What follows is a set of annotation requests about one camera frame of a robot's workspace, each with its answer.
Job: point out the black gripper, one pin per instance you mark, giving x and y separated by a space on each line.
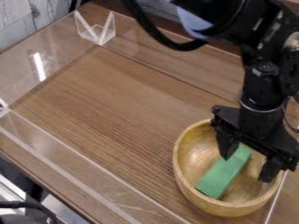
256 127

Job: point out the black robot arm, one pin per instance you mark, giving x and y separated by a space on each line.
263 26

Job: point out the brown wooden bowl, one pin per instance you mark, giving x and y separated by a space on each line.
194 155

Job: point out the clear acrylic corner bracket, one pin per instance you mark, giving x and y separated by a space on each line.
95 33

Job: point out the green rectangular block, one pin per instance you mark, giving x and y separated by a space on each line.
222 174

